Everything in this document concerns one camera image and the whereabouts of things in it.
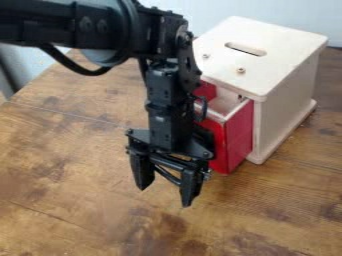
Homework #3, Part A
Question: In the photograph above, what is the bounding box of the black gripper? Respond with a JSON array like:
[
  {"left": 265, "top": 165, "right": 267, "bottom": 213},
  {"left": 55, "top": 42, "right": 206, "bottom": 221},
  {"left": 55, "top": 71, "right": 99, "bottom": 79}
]
[{"left": 127, "top": 64, "right": 214, "bottom": 207}]

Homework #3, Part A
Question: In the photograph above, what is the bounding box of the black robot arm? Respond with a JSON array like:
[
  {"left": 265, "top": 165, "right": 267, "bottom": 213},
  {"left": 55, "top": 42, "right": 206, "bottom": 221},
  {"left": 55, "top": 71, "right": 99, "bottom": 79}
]
[{"left": 0, "top": 0, "right": 215, "bottom": 207}]

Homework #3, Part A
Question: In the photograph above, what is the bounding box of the red drawer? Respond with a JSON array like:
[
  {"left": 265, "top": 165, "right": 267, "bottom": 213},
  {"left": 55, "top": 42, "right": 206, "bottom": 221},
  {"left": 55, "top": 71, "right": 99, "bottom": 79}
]
[{"left": 195, "top": 82, "right": 254, "bottom": 175}]

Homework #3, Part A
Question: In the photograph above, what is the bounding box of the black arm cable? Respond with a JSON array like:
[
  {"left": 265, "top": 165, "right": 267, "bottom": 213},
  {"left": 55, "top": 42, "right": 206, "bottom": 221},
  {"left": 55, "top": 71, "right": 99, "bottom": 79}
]
[{"left": 39, "top": 43, "right": 115, "bottom": 77}]

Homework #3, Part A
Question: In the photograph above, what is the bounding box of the black drawer handle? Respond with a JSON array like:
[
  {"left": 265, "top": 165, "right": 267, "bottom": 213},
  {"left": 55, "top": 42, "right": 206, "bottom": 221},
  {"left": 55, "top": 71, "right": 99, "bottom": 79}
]
[{"left": 194, "top": 125, "right": 215, "bottom": 153}]

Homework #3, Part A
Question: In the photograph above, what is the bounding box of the white wooden box cabinet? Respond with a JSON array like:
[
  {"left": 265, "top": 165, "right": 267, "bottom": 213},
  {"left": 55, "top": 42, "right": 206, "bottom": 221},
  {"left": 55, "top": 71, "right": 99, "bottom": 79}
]
[{"left": 194, "top": 16, "right": 327, "bottom": 164}]

